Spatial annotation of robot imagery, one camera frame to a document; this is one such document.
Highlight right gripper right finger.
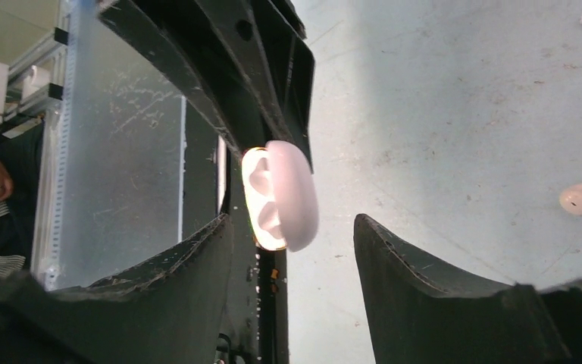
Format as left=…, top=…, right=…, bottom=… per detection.
left=353, top=214, right=582, bottom=363

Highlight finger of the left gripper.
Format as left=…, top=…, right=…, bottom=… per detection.
left=99, top=1, right=244, bottom=159
left=196, top=1, right=315, bottom=159

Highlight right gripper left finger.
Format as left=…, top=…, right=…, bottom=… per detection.
left=0, top=214, right=233, bottom=363

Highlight white earbud charging case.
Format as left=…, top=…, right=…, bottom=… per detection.
left=241, top=140, right=319, bottom=252

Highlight aluminium frame rail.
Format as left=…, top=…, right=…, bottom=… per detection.
left=0, top=28, right=69, bottom=130

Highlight white slotted cable duct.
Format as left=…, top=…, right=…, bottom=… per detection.
left=30, top=1, right=97, bottom=290

